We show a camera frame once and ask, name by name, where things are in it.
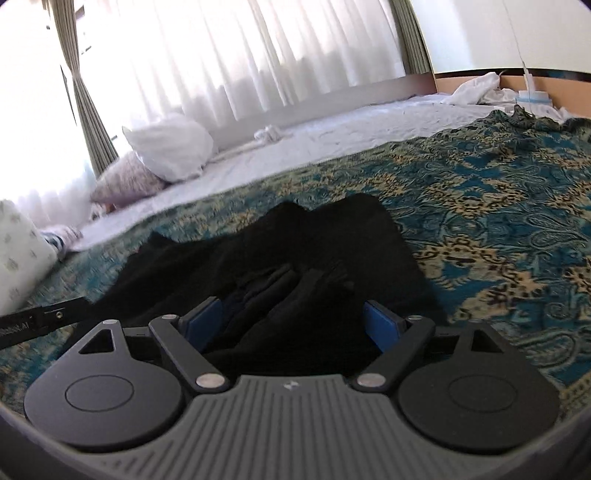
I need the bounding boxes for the black pants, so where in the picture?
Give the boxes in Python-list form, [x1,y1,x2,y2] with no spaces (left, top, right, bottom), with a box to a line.
[95,194,447,378]

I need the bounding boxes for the white floral pillow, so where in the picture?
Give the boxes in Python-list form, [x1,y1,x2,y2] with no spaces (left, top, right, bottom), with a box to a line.
[0,200,57,315]

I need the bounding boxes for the patterned cloth beside pillow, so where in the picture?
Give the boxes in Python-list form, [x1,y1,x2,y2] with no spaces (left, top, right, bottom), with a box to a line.
[40,225,83,260]

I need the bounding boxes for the purple floral pillow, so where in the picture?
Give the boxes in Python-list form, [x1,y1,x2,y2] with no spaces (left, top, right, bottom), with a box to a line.
[90,151,169,208]

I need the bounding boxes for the teal paisley bedspread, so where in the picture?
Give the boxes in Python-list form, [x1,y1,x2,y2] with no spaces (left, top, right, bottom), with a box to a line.
[27,109,590,417]

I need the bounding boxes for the plain white pillow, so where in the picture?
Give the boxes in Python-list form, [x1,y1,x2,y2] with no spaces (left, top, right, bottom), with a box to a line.
[122,114,216,183]

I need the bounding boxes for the white bed sheet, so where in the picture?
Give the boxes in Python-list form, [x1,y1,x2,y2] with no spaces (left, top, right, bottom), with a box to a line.
[73,95,494,252]

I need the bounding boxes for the small white crumpled cloth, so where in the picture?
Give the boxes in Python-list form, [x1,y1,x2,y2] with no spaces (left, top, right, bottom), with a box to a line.
[253,125,283,144]

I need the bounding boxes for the white crumpled garment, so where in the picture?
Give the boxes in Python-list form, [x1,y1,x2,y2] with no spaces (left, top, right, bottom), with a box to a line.
[443,72,574,123]

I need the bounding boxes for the white sheer curtain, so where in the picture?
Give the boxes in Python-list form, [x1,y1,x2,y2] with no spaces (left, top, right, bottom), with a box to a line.
[81,1,406,130]

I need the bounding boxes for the green curtain right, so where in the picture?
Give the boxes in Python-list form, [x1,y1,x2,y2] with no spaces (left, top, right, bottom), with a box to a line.
[390,0,432,75]

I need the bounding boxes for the green curtain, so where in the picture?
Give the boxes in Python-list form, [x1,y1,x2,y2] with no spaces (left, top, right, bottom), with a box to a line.
[390,0,432,75]
[48,0,118,177]

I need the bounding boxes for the green curtain left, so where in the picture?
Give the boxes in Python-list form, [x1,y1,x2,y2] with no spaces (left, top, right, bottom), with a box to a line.
[48,0,118,177]

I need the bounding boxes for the wooden bed frame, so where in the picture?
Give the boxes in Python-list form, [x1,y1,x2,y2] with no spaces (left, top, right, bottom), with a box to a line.
[211,71,591,153]

